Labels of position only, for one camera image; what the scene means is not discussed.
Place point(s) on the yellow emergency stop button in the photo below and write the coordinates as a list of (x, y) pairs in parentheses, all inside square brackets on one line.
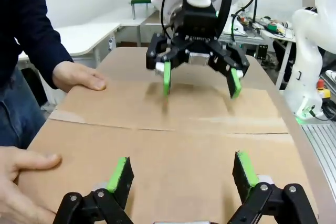
[(324, 91)]

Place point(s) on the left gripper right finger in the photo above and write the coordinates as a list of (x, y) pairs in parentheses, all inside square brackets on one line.
[(246, 174)]

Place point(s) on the aluminium rail base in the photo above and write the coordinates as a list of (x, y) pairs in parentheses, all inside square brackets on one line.
[(323, 150)]

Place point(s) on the small black box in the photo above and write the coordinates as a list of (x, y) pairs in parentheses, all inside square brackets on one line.
[(262, 52)]

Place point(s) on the white cluttered workbench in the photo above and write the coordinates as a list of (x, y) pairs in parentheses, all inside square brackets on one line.
[(281, 35)]

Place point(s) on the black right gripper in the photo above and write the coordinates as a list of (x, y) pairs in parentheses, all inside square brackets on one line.
[(199, 22)]

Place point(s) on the person in dark sweater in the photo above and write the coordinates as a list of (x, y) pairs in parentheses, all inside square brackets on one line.
[(13, 119)]

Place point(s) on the white table with rounded corner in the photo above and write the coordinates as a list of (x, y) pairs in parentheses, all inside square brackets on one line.
[(86, 35)]

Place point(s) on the brown cardboard box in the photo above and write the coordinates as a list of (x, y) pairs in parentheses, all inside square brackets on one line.
[(170, 161)]

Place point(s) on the person's left forearm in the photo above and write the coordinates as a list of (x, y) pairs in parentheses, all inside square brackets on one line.
[(39, 37)]

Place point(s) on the green tape roll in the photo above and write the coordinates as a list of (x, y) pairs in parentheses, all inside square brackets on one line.
[(272, 27)]

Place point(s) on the person's right hand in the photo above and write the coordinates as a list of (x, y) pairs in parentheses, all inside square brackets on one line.
[(15, 197)]

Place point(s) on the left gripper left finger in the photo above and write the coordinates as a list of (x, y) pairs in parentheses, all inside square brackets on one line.
[(119, 179)]

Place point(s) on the third white robot arm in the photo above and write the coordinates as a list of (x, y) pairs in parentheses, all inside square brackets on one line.
[(307, 51)]

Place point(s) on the person's left hand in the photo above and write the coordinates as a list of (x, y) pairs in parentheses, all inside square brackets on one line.
[(76, 75)]

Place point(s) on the white desk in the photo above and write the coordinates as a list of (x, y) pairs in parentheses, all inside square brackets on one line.
[(131, 22)]

